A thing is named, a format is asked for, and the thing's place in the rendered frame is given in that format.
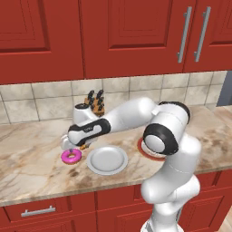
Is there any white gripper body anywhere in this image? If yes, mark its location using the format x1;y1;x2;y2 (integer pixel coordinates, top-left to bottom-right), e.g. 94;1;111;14
61;133;81;151

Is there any pink frosted donut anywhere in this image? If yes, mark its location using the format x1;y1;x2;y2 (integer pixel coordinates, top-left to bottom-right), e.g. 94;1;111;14
61;149;82;166

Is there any grey plate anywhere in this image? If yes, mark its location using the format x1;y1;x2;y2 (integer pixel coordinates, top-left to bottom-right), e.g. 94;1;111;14
86;144;130;177

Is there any wooden knife block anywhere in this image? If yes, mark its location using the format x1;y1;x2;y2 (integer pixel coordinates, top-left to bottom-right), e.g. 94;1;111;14
86;89;106;118

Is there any red rimmed plate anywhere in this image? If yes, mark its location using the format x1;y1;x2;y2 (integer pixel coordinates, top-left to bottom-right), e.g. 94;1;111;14
136;137;168;162

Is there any red base cupboard door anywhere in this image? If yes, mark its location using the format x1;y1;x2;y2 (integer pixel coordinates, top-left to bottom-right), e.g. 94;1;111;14
179;186;232;232
96;207;156;232
0;217;98;232

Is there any red drawer front with handle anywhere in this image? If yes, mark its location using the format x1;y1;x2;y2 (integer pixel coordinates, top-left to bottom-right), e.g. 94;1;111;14
3;195;73;225

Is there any silver drawer handle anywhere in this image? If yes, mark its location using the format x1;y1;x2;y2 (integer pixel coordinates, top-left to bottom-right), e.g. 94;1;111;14
20;205;57;218

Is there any wide red wall cupboard door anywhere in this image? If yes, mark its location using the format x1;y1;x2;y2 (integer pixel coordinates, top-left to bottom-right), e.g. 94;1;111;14
0;0;85;86

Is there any silver wall cupboard handle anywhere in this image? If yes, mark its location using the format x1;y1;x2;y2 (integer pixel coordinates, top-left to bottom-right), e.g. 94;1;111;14
177;5;193;64
193;5;212;63

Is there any narrow red wall cupboard door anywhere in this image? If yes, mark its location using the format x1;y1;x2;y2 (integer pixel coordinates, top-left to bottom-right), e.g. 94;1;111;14
182;0;232;73

